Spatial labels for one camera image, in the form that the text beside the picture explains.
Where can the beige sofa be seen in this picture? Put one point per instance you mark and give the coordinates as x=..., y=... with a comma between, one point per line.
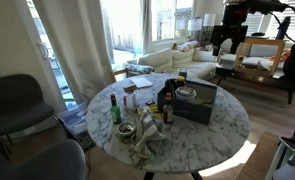
x=200, y=68

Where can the green glass bottle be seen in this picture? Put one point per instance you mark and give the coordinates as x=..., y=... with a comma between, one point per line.
x=115, y=113

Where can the cream cushion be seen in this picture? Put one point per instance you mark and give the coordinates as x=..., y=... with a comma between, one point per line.
x=204, y=56

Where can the yellow packets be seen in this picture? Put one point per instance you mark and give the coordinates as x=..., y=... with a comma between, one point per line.
x=155, y=110

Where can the white shade table lamp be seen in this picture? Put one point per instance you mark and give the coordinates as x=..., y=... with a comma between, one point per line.
x=195, y=25
x=209, y=20

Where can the clear plastic storage bin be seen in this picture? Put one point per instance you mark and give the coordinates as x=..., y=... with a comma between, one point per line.
x=74, y=121

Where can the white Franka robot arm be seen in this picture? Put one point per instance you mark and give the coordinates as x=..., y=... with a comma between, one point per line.
x=263, y=5

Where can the small brown cardboard box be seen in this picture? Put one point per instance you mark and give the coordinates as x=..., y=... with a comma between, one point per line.
x=130, y=88

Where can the dark drinking cup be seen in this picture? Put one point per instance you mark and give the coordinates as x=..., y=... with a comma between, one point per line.
x=183, y=74

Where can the black low table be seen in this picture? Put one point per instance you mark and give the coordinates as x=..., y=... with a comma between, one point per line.
x=240, y=75

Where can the purple folded umbrella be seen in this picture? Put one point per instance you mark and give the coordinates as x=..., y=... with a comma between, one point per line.
x=283, y=28

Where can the yellow lid jar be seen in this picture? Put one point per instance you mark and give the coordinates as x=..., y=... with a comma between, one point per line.
x=181, y=81

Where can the wooden bench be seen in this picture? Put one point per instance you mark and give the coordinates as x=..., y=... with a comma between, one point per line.
x=258, y=156

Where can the orange cloth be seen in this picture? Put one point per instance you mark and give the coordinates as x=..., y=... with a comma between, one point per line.
x=284, y=55

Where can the blue cardboard box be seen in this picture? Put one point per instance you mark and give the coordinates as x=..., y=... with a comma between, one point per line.
x=193, y=108

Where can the striped beige cloth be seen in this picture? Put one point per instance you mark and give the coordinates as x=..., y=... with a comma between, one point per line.
x=147, y=136

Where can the cream pillow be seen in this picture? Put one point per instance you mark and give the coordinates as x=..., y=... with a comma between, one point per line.
x=155, y=60

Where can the wooden frame stand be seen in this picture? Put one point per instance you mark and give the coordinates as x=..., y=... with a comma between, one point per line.
x=279, y=56

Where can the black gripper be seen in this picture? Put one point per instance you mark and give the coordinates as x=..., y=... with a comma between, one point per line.
x=228, y=33

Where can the white curtain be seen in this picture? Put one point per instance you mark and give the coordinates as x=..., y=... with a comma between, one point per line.
x=83, y=50

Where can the blue grey chair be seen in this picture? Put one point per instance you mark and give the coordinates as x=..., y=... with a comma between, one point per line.
x=43, y=163

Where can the wooden chair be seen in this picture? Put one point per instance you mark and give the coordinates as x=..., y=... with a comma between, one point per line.
x=119, y=72

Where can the floral patterned cushion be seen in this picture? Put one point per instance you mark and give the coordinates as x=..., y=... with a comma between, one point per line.
x=187, y=46

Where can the white plastic bottle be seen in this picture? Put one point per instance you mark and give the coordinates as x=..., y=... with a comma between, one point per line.
x=131, y=100

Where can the black table base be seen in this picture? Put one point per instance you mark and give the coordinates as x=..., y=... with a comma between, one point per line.
x=148, y=176

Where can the dark grey shell chair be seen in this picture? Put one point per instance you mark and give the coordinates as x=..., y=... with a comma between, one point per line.
x=17, y=103

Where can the small red capped bottle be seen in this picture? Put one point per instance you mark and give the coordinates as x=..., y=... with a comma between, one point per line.
x=124, y=101

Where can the brown sauce bottle red cap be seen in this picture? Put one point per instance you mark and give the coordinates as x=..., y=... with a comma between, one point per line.
x=168, y=113

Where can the grey patterned pillow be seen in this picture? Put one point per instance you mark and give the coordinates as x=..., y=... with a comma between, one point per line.
x=140, y=68

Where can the small round bowl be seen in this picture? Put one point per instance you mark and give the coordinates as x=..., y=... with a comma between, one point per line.
x=126, y=130

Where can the clear round plastic container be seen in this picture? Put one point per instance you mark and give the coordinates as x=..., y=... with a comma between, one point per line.
x=185, y=93

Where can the white paper sheet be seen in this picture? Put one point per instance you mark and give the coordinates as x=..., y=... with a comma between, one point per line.
x=141, y=82

